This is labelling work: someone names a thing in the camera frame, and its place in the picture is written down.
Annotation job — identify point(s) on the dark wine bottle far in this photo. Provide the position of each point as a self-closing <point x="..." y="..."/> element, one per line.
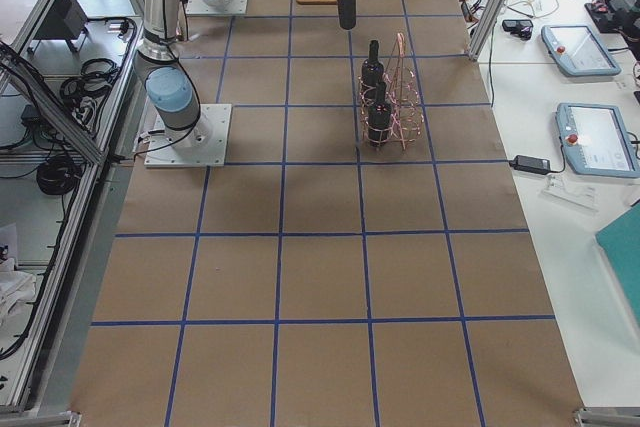
<point x="372" y="69"/>

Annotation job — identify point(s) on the teach pendant near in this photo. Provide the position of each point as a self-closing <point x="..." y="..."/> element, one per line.
<point x="595" y="140"/>

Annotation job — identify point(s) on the black power adapter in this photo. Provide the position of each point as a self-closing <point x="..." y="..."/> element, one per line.
<point x="534" y="165"/>

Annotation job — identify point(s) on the dark wine bottle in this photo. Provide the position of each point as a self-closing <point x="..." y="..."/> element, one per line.
<point x="372" y="69"/>
<point x="379" y="116"/>

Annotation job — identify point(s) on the dark wine bottle near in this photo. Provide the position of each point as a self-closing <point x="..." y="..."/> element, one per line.
<point x="379" y="116"/>

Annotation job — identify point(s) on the teach pendant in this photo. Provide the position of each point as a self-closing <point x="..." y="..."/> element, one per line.
<point x="578" y="51"/>
<point x="595" y="140"/>

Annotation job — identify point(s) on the teach pendant far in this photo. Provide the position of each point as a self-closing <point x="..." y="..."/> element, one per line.
<point x="578" y="51"/>

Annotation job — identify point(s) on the copper wire bottle basket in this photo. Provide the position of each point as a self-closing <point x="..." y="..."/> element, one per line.
<point x="406" y="119"/>

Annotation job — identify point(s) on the dark wine bottle carried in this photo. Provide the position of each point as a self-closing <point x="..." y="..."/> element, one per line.
<point x="347" y="13"/>

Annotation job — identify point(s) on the aluminium frame post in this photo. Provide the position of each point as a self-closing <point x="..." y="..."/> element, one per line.
<point x="495" y="2"/>

